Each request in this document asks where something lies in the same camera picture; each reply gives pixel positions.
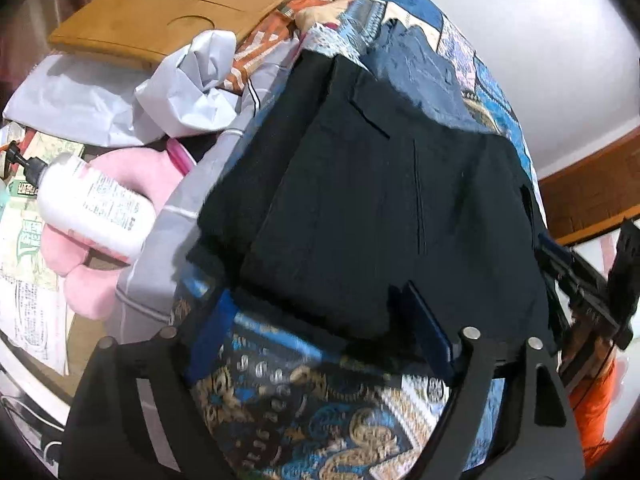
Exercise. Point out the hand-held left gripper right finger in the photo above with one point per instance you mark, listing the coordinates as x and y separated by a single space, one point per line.
425 325

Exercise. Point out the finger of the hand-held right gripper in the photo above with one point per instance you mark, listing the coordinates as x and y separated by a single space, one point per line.
554 252
627 260

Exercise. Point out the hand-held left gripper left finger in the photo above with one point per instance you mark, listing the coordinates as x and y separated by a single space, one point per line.
212 340

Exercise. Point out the black pants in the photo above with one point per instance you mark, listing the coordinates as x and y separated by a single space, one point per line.
350 210

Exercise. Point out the blue patchwork blanket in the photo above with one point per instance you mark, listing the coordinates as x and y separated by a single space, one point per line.
300 420

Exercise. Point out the pink plush pillow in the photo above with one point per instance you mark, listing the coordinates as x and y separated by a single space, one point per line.
85 290

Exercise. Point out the white pump lotion bottle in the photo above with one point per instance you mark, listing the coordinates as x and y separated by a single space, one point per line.
95 205

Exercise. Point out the printed paper sheet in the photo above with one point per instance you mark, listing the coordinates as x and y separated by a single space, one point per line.
30 310

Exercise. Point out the blue jeans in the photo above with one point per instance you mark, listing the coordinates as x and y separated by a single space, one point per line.
425 75

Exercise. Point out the green printed carton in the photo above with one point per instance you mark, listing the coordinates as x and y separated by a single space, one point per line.
50 150

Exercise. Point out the crumpled white plastic bag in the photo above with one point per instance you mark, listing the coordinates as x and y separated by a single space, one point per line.
190 85

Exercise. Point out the flat white plastic bag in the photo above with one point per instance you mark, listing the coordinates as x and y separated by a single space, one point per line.
65 95

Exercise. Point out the orange striped cloth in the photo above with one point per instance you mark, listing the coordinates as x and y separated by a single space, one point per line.
280 25

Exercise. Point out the wooden lap tray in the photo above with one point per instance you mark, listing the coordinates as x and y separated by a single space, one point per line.
150 15

